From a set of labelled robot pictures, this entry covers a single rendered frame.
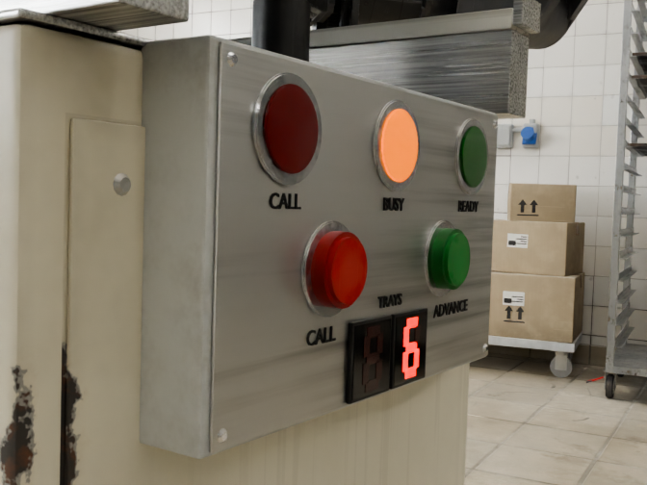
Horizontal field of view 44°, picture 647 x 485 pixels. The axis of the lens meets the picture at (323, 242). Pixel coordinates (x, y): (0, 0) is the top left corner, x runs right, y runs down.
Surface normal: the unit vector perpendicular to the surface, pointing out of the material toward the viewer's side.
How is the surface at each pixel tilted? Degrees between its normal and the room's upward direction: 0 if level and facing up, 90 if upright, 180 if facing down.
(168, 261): 90
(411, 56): 90
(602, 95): 90
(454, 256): 90
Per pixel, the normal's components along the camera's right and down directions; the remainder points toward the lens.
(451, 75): -0.56, 0.03
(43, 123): 0.83, 0.06
